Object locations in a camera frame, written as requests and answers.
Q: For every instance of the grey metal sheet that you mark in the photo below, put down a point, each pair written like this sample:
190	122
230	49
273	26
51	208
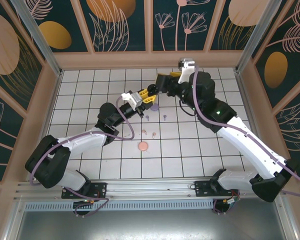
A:
150	227

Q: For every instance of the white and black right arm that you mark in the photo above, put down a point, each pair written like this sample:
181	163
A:
250	150

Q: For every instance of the purple earbud charging case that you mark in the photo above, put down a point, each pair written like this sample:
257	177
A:
154	107

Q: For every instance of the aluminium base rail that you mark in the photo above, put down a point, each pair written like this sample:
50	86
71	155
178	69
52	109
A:
150	186

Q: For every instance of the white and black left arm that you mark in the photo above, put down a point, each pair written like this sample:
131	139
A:
72	147

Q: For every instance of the aluminium table edge rail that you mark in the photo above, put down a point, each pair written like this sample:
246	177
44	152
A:
240	87

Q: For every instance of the pink earbud charging case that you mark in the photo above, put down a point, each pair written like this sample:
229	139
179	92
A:
142	146

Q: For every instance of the aluminium corner post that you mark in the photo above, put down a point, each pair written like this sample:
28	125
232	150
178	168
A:
38	37
254	37

